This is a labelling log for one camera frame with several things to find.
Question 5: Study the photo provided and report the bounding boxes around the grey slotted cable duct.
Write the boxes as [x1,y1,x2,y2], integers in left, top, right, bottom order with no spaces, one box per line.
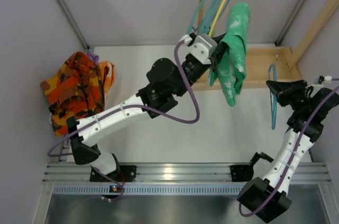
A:
[53,183,243,196]

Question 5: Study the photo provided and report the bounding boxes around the right aluminium frame post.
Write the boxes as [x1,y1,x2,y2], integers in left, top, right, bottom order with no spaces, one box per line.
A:
[274,0,306,47]

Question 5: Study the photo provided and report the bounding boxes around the wooden clothes rack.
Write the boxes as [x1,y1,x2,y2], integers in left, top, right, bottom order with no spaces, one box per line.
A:
[188,0,339,92]

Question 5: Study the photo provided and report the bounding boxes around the purple cable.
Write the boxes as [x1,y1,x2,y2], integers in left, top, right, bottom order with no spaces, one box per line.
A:
[47,40,201,200]
[239,77,339,217]

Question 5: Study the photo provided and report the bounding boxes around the aluminium corner frame post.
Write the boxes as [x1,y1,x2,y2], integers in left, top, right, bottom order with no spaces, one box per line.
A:
[55,0,91,50]

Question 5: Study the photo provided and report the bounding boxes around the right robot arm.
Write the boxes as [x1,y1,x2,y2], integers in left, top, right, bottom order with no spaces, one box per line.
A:
[237,80,338,223]

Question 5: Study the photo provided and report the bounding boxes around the blue hanger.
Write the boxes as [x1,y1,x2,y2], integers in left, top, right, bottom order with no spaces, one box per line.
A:
[268,55,278,130]

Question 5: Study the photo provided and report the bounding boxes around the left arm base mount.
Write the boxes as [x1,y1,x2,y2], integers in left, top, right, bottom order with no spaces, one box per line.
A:
[90,165,137,182]

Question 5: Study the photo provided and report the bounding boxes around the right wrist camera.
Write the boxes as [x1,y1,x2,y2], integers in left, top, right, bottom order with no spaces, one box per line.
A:
[314,75,332,87]

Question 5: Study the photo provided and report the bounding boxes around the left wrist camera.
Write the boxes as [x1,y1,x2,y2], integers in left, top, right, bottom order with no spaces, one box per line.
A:
[180,33,217,65]

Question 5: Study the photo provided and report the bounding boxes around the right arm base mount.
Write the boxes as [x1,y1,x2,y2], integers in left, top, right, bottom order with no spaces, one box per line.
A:
[230,164,254,182]

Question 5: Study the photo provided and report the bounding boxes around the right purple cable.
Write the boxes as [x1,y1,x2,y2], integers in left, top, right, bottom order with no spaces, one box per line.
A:
[239,77,339,217]

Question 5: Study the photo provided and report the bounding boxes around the yellow hanger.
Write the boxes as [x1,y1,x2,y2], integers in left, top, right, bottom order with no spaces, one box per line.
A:
[209,0,228,37]

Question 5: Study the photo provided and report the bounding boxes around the orange camouflage trousers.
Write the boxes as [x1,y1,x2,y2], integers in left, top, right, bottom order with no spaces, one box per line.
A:
[40,52,105,136]

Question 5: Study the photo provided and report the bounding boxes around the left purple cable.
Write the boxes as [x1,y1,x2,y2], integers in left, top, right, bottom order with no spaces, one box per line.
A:
[47,40,201,200]

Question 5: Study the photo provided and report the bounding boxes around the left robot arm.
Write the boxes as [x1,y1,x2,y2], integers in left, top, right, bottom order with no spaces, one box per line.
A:
[67,41,227,176]

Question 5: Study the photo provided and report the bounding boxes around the aluminium mounting rail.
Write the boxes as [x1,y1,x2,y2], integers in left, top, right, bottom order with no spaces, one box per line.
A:
[42,162,331,184]

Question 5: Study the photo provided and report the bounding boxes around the green trousers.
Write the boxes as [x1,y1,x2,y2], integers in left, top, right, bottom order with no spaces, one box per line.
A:
[208,3,251,106]

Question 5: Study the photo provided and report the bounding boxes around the purple trousers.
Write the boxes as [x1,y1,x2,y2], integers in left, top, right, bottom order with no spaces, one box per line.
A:
[86,51,100,64]

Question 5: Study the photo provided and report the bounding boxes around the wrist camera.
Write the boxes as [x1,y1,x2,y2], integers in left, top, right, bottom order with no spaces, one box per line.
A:
[314,75,332,87]
[180,33,217,65]

